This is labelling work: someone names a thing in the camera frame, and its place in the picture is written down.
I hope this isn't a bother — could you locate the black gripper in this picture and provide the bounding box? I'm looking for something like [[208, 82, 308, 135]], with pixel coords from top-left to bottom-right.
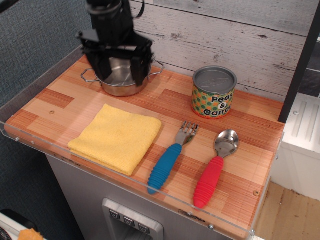
[[76, 9, 154, 87]]

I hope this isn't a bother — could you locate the yellow cloth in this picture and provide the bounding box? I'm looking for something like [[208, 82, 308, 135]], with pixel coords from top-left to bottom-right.
[[68, 104, 162, 176]]

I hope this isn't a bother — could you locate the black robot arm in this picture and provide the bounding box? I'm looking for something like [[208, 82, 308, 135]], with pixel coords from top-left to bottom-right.
[[77, 0, 153, 86]]

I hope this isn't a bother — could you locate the small steel pot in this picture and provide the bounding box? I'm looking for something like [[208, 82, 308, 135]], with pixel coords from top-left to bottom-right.
[[81, 58, 165, 97]]

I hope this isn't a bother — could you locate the peas and carrots can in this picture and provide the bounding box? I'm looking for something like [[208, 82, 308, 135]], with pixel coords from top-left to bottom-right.
[[191, 66, 237, 120]]

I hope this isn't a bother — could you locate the grey toy fridge cabinet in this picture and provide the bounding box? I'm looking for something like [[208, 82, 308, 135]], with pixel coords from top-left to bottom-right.
[[46, 153, 227, 240]]

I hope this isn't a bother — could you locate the silver dispenser button panel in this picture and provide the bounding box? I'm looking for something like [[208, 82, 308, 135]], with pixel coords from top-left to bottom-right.
[[102, 198, 165, 240]]

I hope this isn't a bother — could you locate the orange object bottom corner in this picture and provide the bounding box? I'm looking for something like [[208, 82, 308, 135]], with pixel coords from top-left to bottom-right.
[[18, 228, 44, 240]]

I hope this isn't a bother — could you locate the white toy sink unit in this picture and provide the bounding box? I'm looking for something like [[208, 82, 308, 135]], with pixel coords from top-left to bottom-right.
[[271, 93, 320, 200]]

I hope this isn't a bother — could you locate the clear acrylic guard rail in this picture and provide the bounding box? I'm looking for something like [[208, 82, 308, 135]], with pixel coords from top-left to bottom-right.
[[0, 48, 284, 240]]

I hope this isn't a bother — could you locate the blue handled fork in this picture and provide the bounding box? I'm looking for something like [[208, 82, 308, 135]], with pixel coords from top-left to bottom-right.
[[147, 121, 199, 195]]

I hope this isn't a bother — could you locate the black braided cable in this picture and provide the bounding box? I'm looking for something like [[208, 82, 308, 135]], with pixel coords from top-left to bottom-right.
[[0, 0, 16, 13]]

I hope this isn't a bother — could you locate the red handled spoon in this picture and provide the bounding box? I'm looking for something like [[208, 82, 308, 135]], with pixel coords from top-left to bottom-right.
[[193, 129, 239, 209]]

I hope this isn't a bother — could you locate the black vertical post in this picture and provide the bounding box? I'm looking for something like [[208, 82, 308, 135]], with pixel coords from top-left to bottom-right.
[[278, 3, 320, 124]]

